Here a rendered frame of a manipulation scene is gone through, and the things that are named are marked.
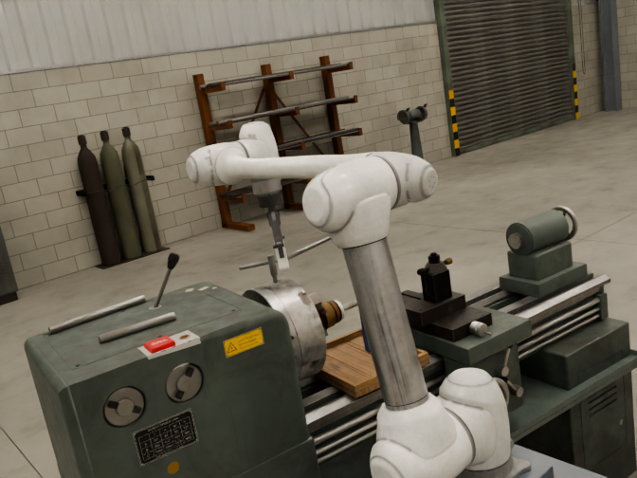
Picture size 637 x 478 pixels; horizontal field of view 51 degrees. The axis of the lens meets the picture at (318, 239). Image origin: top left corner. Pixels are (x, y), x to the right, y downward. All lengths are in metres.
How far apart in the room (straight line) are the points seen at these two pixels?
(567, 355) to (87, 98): 7.01
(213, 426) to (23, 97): 6.97
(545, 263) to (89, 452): 1.81
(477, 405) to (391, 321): 0.31
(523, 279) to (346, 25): 8.66
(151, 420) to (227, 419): 0.20
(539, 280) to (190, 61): 7.19
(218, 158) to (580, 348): 1.58
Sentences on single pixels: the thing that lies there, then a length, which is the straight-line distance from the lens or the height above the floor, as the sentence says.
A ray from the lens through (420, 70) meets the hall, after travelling 12.05.
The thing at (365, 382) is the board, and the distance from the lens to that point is 2.07.
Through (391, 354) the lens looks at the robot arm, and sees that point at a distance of 1.46.
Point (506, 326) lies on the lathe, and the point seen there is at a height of 0.93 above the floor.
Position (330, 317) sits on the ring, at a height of 1.08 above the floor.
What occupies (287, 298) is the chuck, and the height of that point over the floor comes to 1.21.
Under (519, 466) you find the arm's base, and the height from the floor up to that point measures 0.82.
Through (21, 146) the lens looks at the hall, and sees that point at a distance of 8.38.
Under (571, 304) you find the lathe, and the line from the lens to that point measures 2.76.
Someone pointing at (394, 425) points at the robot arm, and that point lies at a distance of 1.50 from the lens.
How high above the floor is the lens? 1.82
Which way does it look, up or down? 14 degrees down
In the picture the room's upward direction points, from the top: 9 degrees counter-clockwise
